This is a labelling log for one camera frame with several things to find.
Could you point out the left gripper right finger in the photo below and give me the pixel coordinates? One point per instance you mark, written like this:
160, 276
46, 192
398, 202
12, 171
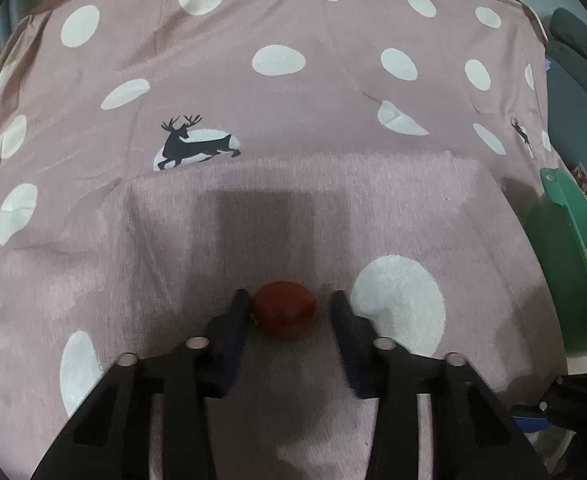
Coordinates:
473, 436

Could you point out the pink polka dot tablecloth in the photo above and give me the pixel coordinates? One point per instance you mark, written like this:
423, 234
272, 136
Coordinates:
157, 155

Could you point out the small red tomato far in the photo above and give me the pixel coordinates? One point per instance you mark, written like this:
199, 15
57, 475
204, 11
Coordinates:
283, 309

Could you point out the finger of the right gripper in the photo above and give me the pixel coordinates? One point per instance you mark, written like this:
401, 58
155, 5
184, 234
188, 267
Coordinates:
533, 419

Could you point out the green plastic bowl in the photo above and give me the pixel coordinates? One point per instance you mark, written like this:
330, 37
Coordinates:
556, 227

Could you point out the snack packet on sofa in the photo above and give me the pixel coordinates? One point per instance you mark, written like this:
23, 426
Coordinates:
580, 176

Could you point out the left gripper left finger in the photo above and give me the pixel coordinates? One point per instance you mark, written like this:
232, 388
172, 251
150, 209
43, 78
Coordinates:
108, 436

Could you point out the grey sofa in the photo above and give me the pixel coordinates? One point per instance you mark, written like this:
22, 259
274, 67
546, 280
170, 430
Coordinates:
566, 52

